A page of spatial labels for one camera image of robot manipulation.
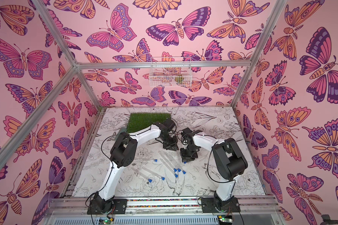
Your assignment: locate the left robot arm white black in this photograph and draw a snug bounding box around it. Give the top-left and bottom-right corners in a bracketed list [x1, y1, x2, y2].
[87, 118, 178, 216]

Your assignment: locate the test tube blue stopper front-middle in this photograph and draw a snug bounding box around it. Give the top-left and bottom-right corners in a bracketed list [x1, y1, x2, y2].
[142, 167, 165, 181]

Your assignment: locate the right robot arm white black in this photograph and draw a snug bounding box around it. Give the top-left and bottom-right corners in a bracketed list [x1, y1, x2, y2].
[180, 128, 248, 212]

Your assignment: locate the white wire basket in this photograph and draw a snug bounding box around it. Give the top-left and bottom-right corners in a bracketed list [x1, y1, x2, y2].
[148, 57, 192, 88]

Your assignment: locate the test tube blue stopper three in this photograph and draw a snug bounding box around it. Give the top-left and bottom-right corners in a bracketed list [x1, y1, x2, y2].
[165, 153, 186, 174]

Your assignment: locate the test tube blue stopper two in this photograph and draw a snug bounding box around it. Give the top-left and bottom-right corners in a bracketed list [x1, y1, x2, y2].
[159, 152, 178, 178]

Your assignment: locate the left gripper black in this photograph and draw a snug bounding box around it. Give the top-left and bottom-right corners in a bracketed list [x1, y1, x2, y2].
[161, 135, 180, 152]

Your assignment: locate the green artificial grass mat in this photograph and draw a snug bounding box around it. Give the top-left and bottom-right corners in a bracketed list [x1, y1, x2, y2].
[126, 112, 171, 133]

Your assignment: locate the test tube blue stopper left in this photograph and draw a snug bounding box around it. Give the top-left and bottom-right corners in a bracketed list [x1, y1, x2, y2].
[136, 158, 158, 162]

